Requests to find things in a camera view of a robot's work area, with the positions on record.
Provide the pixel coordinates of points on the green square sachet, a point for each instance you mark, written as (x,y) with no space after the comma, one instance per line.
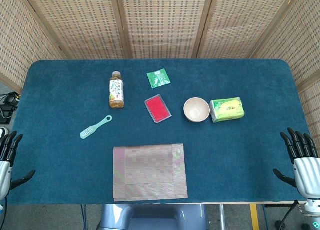
(158,77)

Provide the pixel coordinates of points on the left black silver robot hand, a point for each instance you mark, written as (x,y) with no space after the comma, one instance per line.
(5,170)

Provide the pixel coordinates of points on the tea bottle with printed label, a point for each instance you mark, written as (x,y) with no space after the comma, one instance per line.
(116,91)

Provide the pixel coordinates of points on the metal table leg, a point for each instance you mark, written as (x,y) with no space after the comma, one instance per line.
(222,217)

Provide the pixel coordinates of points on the beige round bowl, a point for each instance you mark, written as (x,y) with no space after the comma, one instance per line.
(196,110)

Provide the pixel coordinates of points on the mint green scrub brush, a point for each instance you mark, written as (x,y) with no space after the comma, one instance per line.
(91,131)

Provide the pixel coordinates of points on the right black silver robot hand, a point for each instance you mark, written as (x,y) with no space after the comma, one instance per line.
(306,172)

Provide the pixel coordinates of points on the red ink pad clear case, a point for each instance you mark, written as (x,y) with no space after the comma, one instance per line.
(157,108)

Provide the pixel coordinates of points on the black white shoe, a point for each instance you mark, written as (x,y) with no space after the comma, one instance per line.
(3,132)

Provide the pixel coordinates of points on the grey blue robot torso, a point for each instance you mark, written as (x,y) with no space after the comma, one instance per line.
(155,217)

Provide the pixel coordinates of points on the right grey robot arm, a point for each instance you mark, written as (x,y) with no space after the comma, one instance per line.
(313,210)

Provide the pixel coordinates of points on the teal carpet table cover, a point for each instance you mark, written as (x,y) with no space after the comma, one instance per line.
(62,94)

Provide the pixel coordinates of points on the woven bamboo folding screen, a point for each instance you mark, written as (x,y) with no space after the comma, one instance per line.
(162,19)

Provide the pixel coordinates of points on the green yellow tissue pack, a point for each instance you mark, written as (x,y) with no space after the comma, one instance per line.
(227,109)

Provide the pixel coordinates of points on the brown woven placemat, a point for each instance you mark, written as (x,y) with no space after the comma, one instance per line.
(150,172)

